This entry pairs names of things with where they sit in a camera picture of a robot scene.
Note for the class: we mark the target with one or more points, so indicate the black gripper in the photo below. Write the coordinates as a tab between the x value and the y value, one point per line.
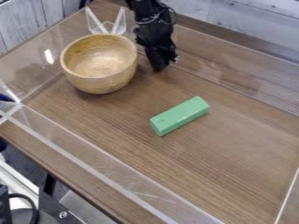
155	38

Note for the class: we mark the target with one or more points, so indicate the clear acrylic tray wall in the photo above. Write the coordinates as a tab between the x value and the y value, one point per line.
219	171

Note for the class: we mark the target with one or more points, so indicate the black metal bracket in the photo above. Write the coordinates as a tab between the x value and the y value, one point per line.
53	213

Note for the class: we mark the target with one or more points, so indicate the black table leg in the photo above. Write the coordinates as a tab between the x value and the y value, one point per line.
49	184

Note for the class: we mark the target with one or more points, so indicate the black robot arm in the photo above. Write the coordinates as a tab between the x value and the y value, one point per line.
155	19

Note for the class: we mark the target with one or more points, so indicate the light wooden bowl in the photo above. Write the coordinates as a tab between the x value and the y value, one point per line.
99	63

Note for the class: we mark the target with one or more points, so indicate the green rectangular block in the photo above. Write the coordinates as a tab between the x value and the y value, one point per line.
179	115

